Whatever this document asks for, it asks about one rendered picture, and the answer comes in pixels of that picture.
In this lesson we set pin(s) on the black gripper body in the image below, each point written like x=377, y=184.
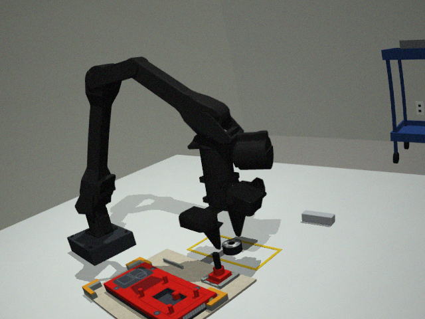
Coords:
x=199, y=219

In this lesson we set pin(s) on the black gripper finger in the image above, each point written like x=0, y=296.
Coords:
x=237, y=220
x=213, y=234

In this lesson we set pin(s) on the black tyre with grey rim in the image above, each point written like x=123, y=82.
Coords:
x=232, y=246

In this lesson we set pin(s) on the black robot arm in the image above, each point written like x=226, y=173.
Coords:
x=206, y=116

